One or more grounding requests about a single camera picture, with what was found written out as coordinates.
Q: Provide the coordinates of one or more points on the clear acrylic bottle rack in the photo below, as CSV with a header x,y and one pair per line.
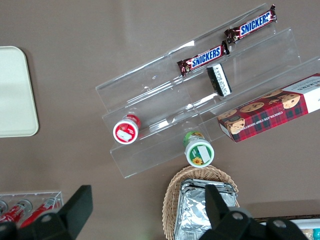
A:
x,y
30,195

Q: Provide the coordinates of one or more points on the clear rice cracker bag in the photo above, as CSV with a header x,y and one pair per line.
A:
x,y
306,234

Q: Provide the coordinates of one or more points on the green lidded cup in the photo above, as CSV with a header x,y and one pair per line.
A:
x,y
199,152

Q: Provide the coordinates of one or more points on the small black white box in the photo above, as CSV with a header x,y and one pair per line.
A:
x,y
220,80

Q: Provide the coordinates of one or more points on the clear acrylic tiered shelf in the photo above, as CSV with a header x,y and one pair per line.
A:
x,y
160,100

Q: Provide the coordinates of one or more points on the white rectangular snack bin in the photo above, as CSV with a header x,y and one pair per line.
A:
x,y
307,225

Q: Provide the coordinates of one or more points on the oval wicker basket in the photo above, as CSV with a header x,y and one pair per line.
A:
x,y
172,200

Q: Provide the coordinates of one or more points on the red tartan cookie box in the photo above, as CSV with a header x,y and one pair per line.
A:
x,y
265,112

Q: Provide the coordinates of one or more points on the Snickers chocolate bar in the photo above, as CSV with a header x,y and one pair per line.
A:
x,y
203,58
252,25

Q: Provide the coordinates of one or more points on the beige plastic tray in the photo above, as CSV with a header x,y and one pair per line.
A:
x,y
15,92

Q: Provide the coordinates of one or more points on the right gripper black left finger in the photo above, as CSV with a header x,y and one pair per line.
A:
x,y
75,215

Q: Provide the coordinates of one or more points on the teal snack packet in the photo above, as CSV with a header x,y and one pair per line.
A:
x,y
316,233

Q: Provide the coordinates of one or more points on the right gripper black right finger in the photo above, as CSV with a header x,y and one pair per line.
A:
x,y
225,225

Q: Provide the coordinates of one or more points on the stacked aluminium foil trays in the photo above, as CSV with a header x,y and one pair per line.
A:
x,y
192,212

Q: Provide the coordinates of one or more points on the red lidded cup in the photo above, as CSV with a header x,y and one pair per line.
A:
x,y
125,131

